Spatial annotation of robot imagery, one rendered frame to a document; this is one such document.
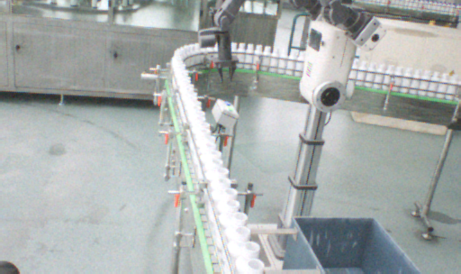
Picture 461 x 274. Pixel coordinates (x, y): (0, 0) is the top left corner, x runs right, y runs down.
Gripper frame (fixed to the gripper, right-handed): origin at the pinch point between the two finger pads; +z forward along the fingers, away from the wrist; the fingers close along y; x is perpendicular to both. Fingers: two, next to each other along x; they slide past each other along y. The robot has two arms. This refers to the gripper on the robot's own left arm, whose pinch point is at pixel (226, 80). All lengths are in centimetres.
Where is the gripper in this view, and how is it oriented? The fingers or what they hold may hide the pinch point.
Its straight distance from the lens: 188.5
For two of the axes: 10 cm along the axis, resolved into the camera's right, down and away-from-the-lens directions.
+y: 9.8, -1.2, 1.7
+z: 0.5, 9.2, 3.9
